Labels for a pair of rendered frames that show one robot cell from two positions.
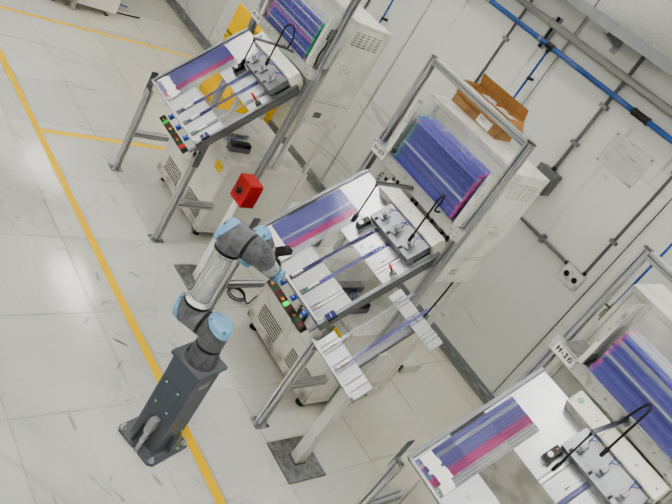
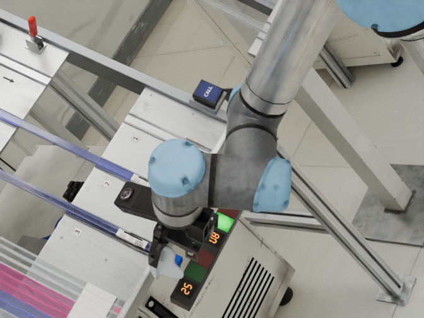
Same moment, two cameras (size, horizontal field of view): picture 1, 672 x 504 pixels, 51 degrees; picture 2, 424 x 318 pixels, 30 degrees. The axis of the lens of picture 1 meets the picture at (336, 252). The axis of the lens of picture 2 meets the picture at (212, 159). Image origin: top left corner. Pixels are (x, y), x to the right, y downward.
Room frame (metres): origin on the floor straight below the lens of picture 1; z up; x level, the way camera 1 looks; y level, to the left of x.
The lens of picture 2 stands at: (2.35, 1.12, 1.55)
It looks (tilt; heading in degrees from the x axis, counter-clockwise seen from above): 33 degrees down; 296
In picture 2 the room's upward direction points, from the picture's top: 45 degrees counter-clockwise
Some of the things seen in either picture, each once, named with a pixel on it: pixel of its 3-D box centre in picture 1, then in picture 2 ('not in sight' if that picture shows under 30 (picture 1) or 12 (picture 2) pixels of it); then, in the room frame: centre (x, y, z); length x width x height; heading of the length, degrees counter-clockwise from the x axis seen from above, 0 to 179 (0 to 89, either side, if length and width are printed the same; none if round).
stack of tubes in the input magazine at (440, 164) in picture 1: (442, 166); not in sight; (3.43, -0.20, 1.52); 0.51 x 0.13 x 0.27; 53
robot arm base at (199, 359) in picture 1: (205, 350); not in sight; (2.37, 0.23, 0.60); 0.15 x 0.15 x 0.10
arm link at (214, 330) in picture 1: (215, 330); not in sight; (2.37, 0.24, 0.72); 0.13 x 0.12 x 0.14; 82
